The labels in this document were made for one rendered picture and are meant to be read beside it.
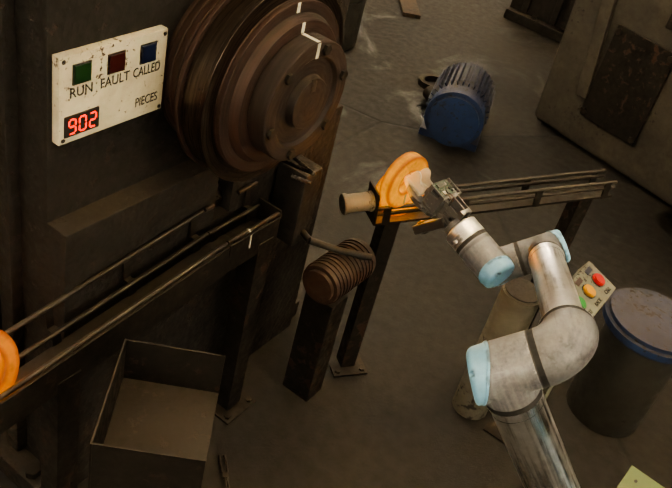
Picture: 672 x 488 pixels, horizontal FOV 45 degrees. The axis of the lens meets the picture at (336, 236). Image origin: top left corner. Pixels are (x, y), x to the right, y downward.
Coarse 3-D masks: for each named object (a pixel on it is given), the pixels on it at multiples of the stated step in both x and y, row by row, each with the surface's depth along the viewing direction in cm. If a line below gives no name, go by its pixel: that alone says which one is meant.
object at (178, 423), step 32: (128, 352) 165; (160, 352) 164; (192, 352) 164; (128, 384) 168; (160, 384) 170; (192, 384) 170; (128, 416) 163; (160, 416) 164; (192, 416) 166; (96, 448) 142; (128, 448) 143; (160, 448) 159; (192, 448) 160; (96, 480) 148; (128, 480) 148; (160, 480) 147; (192, 480) 147
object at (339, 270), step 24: (360, 240) 238; (312, 264) 227; (336, 264) 227; (360, 264) 232; (312, 288) 228; (336, 288) 224; (312, 312) 236; (336, 312) 235; (312, 336) 240; (288, 360) 252; (312, 360) 245; (288, 384) 256; (312, 384) 250
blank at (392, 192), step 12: (408, 156) 208; (420, 156) 210; (396, 168) 206; (408, 168) 208; (420, 168) 212; (384, 180) 208; (396, 180) 207; (384, 192) 209; (396, 192) 210; (396, 204) 214
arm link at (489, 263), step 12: (468, 240) 198; (480, 240) 198; (492, 240) 199; (468, 252) 198; (480, 252) 197; (492, 252) 197; (468, 264) 200; (480, 264) 197; (492, 264) 196; (504, 264) 196; (480, 276) 198; (492, 276) 196; (504, 276) 199
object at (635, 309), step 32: (640, 288) 266; (608, 320) 253; (640, 320) 252; (608, 352) 257; (640, 352) 245; (576, 384) 274; (608, 384) 260; (640, 384) 255; (576, 416) 274; (608, 416) 265; (640, 416) 266
